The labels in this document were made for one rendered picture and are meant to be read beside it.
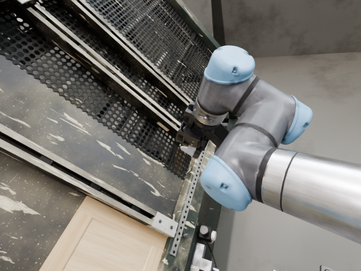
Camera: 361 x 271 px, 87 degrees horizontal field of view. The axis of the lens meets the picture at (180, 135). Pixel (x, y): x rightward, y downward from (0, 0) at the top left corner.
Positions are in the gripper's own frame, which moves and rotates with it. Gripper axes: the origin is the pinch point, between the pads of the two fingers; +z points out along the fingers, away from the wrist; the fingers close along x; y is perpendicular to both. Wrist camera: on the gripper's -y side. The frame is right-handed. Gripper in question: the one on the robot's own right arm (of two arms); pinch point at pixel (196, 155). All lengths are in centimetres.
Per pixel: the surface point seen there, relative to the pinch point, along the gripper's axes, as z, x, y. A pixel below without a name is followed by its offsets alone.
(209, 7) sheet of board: 67, -254, 62
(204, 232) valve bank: 48, 10, -21
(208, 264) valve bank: 48, 22, -27
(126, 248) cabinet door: 36.7, 31.1, 9.0
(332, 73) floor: 83, -246, -124
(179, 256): 46, 24, -13
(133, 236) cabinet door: 37.1, 26.5, 8.6
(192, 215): 47.0, 6.0, -11.9
